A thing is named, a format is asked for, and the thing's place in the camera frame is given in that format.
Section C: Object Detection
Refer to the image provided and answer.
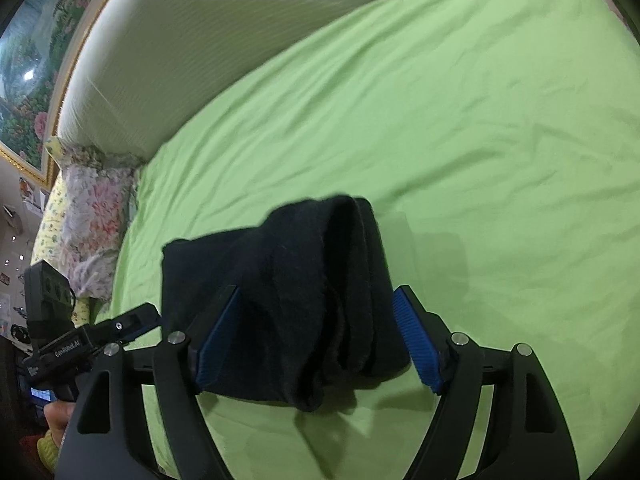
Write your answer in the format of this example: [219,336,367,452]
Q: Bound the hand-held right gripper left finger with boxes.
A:
[56,285,244,480]

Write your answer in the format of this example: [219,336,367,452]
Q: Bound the black pants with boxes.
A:
[161,192,413,413]

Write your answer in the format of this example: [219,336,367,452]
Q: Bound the green bed sheet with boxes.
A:
[92,0,640,480]

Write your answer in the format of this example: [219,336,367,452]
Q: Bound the person's left hand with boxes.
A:
[44,402,76,448]

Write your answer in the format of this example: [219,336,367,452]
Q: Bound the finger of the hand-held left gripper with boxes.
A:
[90,302,163,350]

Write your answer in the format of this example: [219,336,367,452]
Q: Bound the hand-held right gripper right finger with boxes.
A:
[392,285,581,480]

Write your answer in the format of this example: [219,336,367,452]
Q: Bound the yellow floral pillow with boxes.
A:
[32,135,96,326]

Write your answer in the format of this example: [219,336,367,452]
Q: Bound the pink floral pillow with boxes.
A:
[52,162,141,303]

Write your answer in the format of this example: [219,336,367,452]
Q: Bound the gold framed flower painting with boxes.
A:
[0,0,143,191]

